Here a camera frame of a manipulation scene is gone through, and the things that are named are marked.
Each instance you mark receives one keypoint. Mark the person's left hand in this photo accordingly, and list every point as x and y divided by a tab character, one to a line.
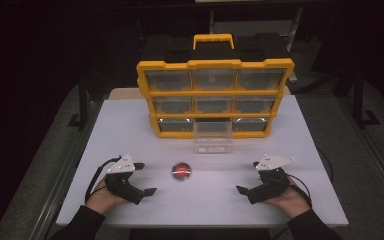
101	199

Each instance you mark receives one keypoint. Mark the group of closed clear drawers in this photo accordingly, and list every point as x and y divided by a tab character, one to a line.
168	80

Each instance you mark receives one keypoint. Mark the aluminium rail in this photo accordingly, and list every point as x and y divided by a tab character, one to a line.
63	173
373	150

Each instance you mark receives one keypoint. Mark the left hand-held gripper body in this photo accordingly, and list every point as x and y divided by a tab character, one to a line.
122	164

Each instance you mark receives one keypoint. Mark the clear plastic drawer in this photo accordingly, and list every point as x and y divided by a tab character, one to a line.
212	138

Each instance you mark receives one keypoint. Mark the person's right hand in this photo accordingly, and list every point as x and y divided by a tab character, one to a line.
290	201

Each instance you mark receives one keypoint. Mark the beige wooden board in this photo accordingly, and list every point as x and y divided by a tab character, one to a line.
123	94

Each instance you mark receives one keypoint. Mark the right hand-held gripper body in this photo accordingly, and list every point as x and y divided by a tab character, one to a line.
273	162

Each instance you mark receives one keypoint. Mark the red round disc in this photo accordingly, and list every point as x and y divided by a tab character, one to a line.
181	171

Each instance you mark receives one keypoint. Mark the yellow and black drawer organizer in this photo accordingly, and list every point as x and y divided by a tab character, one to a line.
213	64

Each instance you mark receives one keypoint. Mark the black metal stand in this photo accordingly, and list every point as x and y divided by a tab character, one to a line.
360	100
83	106

